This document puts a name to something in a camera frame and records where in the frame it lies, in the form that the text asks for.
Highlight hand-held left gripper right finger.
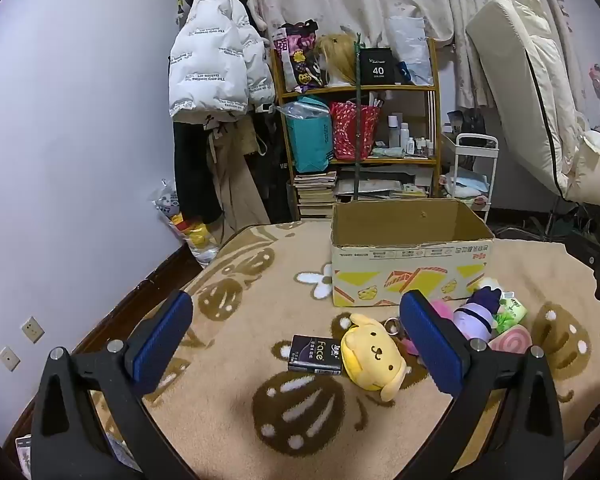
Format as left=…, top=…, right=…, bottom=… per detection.
left=399, top=290, right=566, bottom=480

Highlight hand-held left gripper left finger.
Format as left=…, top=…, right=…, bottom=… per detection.
left=30, top=289, right=196, bottom=480

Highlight pink plush toy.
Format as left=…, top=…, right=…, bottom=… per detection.
left=402, top=300, right=456, bottom=356

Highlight purple-haired plush doll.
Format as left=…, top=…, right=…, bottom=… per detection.
left=452, top=285, right=503, bottom=339

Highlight yellow dog plush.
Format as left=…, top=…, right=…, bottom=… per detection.
left=340, top=312, right=408, bottom=402

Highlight printed cardboard box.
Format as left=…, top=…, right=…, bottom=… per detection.
left=330, top=197, right=496, bottom=308

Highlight black tissue pack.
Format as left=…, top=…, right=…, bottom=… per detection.
left=287, top=335, right=348, bottom=375

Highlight pink swirl roll plush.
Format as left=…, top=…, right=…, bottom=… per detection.
left=487, top=324, right=533, bottom=356

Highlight beige printed blanket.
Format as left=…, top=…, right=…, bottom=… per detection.
left=87, top=220, right=600, bottom=480

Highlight plastic bag of yellow toys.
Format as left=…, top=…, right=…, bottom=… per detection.
left=152, top=177, right=221, bottom=266

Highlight beige hanging coat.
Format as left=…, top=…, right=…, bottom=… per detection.
left=205, top=120, right=271, bottom=243

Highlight blue and white cloths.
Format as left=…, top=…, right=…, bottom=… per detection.
left=442, top=170, right=488, bottom=198

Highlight pile of papers and booklets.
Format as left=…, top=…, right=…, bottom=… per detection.
left=334, top=166, right=433, bottom=203

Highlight black hanging garment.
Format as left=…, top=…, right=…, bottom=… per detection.
left=174, top=120, right=223, bottom=226

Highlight stack of books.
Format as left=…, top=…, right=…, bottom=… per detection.
left=294, top=171, right=338, bottom=220

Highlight black tote bag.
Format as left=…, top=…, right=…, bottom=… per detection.
left=250, top=110, right=296, bottom=223

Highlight white trolley cart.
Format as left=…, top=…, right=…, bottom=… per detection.
left=440, top=132, right=501, bottom=226

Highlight row of small cosmetic bottles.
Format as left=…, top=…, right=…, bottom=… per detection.
left=386, top=114, right=437, bottom=157

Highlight red gift bag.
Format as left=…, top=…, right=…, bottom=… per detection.
left=329, top=101, right=381, bottom=161

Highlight green pole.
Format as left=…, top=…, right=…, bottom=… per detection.
left=351, top=32, right=363, bottom=203

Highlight teal paper bag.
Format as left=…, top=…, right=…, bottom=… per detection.
left=286, top=105, right=333, bottom=173

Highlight wooden shelf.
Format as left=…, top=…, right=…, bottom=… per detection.
left=270, top=37, right=441, bottom=221

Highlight clear plastic bag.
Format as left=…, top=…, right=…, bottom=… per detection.
left=277, top=97, right=331, bottom=123

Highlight black box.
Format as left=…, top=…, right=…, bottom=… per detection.
left=357, top=46, right=398, bottom=85

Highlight cream folded mattress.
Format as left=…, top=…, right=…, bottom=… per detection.
left=465, top=0, right=600, bottom=206

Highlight white puffer jacket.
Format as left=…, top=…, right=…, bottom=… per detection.
left=168, top=0, right=276, bottom=123

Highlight white plastic bag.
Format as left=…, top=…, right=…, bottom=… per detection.
left=384, top=16, right=433, bottom=86

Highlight printed tote bag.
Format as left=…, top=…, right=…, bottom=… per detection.
left=272, top=20, right=328, bottom=92

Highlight blonde wig head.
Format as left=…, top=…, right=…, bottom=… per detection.
left=314, top=32, right=358, bottom=88

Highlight dark wooden bed frame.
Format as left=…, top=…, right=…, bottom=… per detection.
left=0, top=222, right=261, bottom=461

